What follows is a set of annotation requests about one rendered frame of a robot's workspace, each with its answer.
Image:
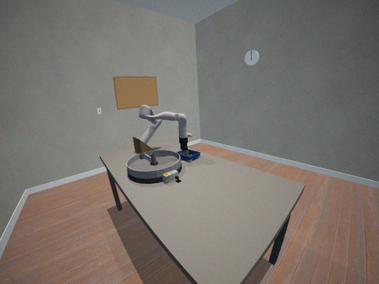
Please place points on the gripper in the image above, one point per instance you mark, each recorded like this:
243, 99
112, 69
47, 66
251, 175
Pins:
183, 139

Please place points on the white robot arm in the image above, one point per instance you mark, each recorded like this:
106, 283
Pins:
147, 113

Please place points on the blue crate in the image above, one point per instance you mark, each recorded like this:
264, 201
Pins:
195, 155

